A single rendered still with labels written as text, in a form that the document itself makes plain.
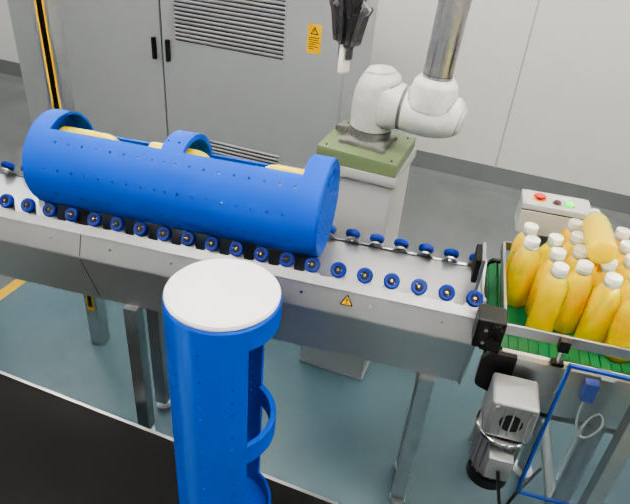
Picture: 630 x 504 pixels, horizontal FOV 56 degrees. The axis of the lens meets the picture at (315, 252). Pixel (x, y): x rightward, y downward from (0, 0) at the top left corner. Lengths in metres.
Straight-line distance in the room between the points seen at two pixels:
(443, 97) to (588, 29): 2.28
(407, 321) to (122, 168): 0.89
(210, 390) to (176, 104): 2.48
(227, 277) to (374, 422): 1.26
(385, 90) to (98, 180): 0.99
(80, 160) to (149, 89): 2.02
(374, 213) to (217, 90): 1.60
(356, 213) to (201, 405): 1.03
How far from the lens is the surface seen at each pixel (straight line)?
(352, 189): 2.19
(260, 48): 3.33
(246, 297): 1.42
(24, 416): 2.48
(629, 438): 1.59
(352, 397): 2.63
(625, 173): 4.55
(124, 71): 3.85
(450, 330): 1.69
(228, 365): 1.41
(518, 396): 1.57
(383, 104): 2.12
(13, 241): 2.09
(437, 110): 2.08
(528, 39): 4.27
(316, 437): 2.48
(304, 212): 1.56
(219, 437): 1.59
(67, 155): 1.82
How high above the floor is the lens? 1.91
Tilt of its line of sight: 33 degrees down
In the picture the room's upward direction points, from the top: 5 degrees clockwise
